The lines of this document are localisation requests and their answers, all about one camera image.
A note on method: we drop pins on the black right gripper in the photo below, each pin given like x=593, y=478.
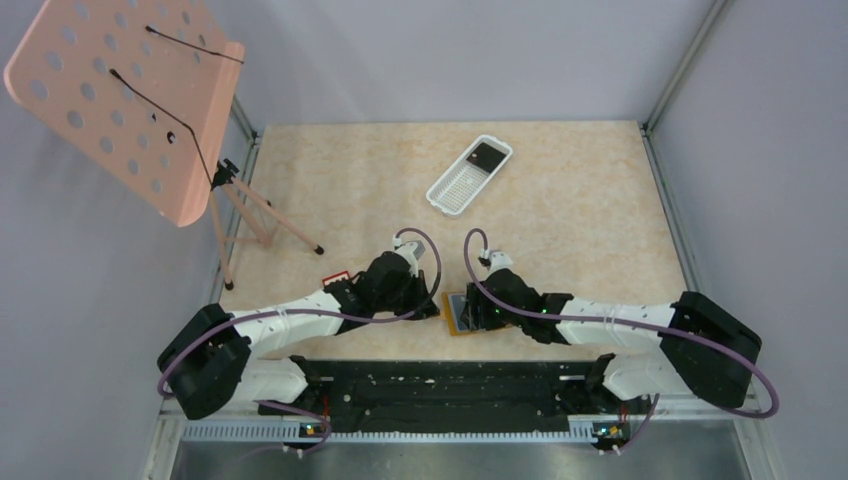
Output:
x=478, y=302

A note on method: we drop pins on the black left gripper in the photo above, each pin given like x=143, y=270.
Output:
x=419, y=291

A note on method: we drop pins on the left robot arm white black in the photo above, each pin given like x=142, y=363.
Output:
x=218, y=356

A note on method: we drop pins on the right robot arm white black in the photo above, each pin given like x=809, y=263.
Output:
x=688, y=347

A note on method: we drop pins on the red white grid card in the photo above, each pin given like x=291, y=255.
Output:
x=337, y=277

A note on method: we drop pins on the black card stack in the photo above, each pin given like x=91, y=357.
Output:
x=486, y=157

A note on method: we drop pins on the white perforated plastic tray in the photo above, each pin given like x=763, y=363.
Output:
x=461, y=183

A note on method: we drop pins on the pink perforated music stand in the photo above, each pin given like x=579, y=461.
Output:
x=142, y=88

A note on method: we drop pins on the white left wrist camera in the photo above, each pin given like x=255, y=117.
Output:
x=411, y=251

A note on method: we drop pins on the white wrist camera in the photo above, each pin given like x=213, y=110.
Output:
x=411, y=251
x=494, y=260

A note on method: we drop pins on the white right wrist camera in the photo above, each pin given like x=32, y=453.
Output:
x=494, y=260

